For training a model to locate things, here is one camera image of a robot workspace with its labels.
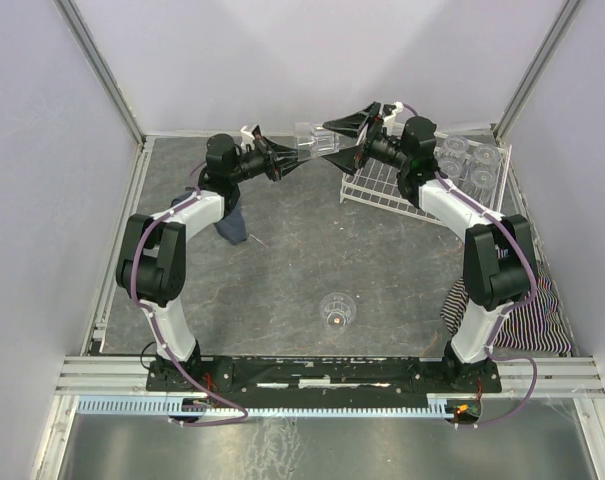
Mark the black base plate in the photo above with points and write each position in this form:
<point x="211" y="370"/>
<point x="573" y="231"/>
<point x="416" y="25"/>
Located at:
<point x="336" y="382"/>

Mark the striped cloth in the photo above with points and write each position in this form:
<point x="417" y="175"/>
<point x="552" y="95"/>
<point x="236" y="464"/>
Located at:
<point x="534" y="327"/>

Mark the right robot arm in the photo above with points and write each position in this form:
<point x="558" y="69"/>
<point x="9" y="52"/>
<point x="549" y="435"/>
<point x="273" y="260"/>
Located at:
<point x="499" y="265"/>

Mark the blue cable duct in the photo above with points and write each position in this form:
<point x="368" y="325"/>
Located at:
<point x="176" y="407"/>

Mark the clear cup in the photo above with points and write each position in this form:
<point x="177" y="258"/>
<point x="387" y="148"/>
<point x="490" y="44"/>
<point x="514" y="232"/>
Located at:
<point x="479" y="180"/>
<point x="486" y="156"/>
<point x="455" y="146"/>
<point x="337" y="311"/>
<point x="313" y="140"/>
<point x="451" y="167"/>

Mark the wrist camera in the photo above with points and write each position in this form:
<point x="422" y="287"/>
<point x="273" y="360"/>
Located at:
<point x="248" y="134"/>
<point x="389" y="112"/>

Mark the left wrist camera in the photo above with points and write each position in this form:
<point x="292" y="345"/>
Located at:
<point x="248" y="134"/>

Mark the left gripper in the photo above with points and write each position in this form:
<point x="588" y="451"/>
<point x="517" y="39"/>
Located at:
<point x="270" y="160"/>

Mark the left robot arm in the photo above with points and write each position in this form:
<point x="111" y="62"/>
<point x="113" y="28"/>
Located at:
<point x="152" y="263"/>

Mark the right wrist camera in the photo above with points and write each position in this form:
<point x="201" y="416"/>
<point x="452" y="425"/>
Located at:
<point x="389" y="112"/>

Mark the dark blue cloth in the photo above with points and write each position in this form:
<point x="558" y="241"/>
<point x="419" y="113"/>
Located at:
<point x="198" y="212"/>

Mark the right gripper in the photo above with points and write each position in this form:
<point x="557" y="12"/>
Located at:
<point x="363" y="141"/>

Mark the white wire dish rack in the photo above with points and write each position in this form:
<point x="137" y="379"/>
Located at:
<point x="376" y="184"/>

